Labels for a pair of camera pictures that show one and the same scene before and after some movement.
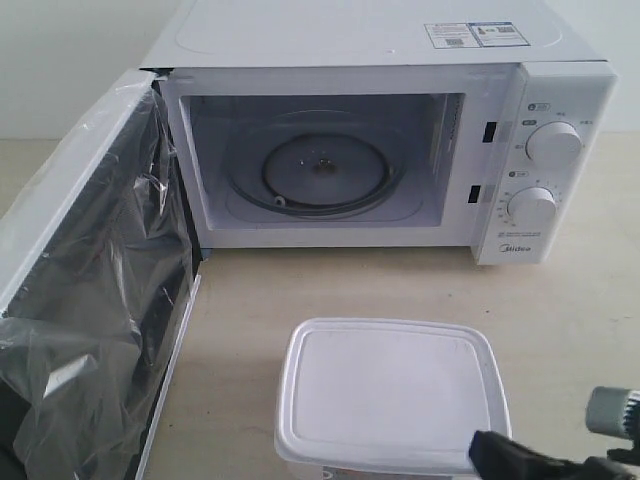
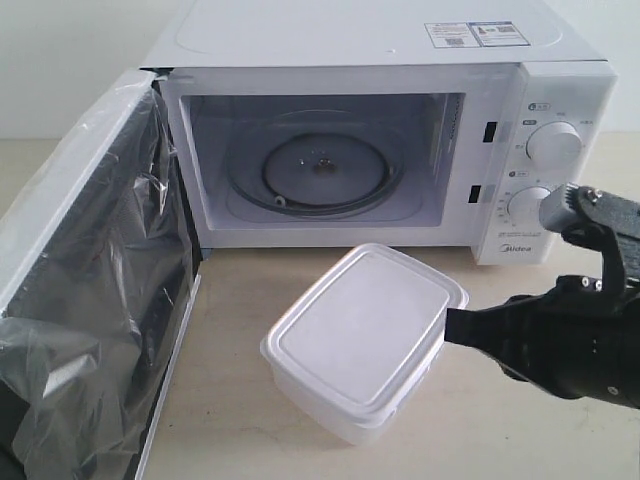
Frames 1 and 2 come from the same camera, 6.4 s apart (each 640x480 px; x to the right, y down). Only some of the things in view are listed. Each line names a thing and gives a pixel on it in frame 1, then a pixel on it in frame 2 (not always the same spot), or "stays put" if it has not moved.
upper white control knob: [556, 143] stays put
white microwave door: [100, 273] stays put
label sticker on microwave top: [475, 35] stays put
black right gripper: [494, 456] -> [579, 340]
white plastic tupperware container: [388, 398] -> [358, 347]
